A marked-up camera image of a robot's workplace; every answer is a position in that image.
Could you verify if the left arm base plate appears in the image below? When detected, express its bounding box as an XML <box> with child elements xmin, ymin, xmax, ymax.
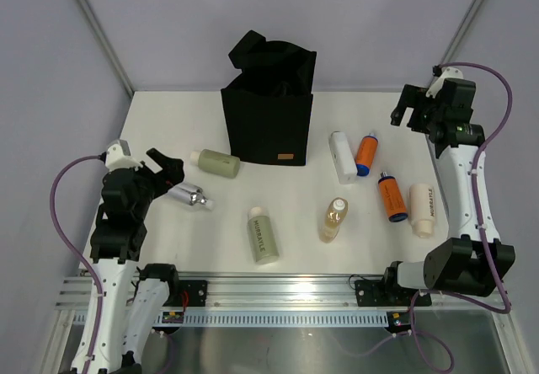
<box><xmin>163</xmin><ymin>280</ymin><xmax>208</xmax><ymax>307</ymax></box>

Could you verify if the clear amber liquid bottle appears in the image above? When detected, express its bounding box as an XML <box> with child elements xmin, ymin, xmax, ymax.
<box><xmin>319</xmin><ymin>197</ymin><xmax>349</xmax><ymax>243</ymax></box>

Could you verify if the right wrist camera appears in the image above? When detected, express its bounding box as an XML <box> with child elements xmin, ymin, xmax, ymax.
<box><xmin>425</xmin><ymin>67</ymin><xmax>463</xmax><ymax>99</ymax></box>

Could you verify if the left aluminium frame post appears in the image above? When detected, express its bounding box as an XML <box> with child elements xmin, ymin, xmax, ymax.
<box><xmin>74</xmin><ymin>0</ymin><xmax>136</xmax><ymax>99</ymax></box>

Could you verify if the silver metallic bottle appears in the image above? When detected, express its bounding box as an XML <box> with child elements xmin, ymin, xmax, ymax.
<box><xmin>168</xmin><ymin>182</ymin><xmax>215</xmax><ymax>211</ymax></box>

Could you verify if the green Murrayle bottle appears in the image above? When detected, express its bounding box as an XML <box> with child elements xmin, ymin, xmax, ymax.
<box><xmin>247</xmin><ymin>206</ymin><xmax>280</xmax><ymax>264</ymax></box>

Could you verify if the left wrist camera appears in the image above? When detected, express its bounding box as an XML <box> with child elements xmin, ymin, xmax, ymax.
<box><xmin>104</xmin><ymin>139</ymin><xmax>142</xmax><ymax>172</ymax></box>

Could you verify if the black canvas bag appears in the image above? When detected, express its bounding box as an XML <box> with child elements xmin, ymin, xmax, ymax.
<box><xmin>221</xmin><ymin>30</ymin><xmax>317</xmax><ymax>167</ymax></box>

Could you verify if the cream Murrayle bottle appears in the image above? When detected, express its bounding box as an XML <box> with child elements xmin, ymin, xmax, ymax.
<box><xmin>409</xmin><ymin>183</ymin><xmax>436</xmax><ymax>238</ymax></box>

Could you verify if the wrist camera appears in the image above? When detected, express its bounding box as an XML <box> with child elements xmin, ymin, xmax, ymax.
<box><xmin>104</xmin><ymin>139</ymin><xmax>142</xmax><ymax>172</ymax></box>
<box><xmin>425</xmin><ymin>67</ymin><xmax>463</xmax><ymax>99</ymax></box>

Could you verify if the aluminium rail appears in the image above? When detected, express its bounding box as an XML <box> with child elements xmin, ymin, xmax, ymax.
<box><xmin>53</xmin><ymin>275</ymin><xmax>490</xmax><ymax>312</ymax></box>

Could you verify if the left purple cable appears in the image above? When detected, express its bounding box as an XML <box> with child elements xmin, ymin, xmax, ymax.
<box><xmin>49</xmin><ymin>153</ymin><xmax>176</xmax><ymax>374</ymax></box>

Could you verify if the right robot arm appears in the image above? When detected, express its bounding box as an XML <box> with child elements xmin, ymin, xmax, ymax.
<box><xmin>381</xmin><ymin>77</ymin><xmax>515</xmax><ymax>304</ymax></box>

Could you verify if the aluminium frame post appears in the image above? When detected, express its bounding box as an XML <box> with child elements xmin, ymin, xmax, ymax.
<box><xmin>74</xmin><ymin>0</ymin><xmax>136</xmax><ymax>99</ymax></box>
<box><xmin>440</xmin><ymin>0</ymin><xmax>488</xmax><ymax>63</ymax></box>

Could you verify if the orange spray bottle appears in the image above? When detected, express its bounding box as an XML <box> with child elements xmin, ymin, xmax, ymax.
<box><xmin>378</xmin><ymin>172</ymin><xmax>408</xmax><ymax>222</ymax></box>
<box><xmin>355</xmin><ymin>133</ymin><xmax>378</xmax><ymax>177</ymax></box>

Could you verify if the right aluminium frame post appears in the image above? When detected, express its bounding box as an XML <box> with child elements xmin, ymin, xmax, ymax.
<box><xmin>440</xmin><ymin>0</ymin><xmax>488</xmax><ymax>63</ymax></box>

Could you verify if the white rectangular bottle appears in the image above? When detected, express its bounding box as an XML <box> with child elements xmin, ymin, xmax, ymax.
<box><xmin>328</xmin><ymin>131</ymin><xmax>357</xmax><ymax>184</ymax></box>

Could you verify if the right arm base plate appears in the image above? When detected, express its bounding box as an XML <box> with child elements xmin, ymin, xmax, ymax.
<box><xmin>354</xmin><ymin>279</ymin><xmax>418</xmax><ymax>307</ymax></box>

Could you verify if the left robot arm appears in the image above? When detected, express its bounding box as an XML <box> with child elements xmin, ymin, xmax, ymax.
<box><xmin>70</xmin><ymin>145</ymin><xmax>184</xmax><ymax>373</ymax></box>

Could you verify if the slotted cable duct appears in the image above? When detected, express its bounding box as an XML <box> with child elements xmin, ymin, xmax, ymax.
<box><xmin>153</xmin><ymin>310</ymin><xmax>389</xmax><ymax>328</ymax></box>

